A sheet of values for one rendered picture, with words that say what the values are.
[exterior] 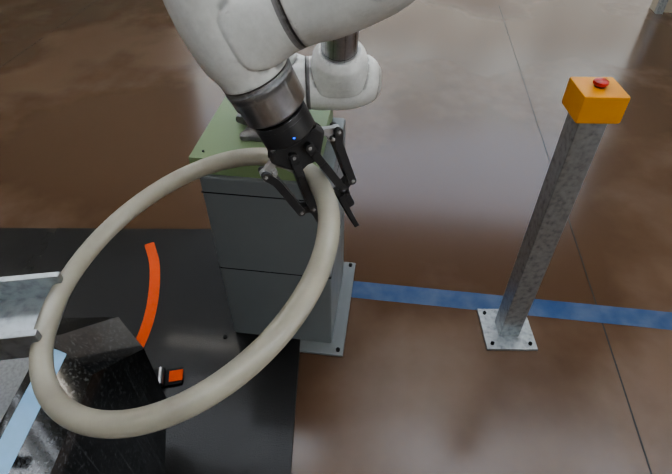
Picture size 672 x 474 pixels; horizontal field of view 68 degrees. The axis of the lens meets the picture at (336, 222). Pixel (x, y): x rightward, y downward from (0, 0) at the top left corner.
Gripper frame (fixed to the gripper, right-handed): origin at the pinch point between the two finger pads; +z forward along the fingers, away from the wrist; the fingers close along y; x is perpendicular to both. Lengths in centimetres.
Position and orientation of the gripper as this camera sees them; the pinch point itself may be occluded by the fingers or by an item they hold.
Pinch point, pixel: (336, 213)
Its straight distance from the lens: 78.1
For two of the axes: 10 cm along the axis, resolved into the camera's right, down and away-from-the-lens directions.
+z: 3.9, 6.5, 6.5
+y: -8.5, 5.3, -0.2
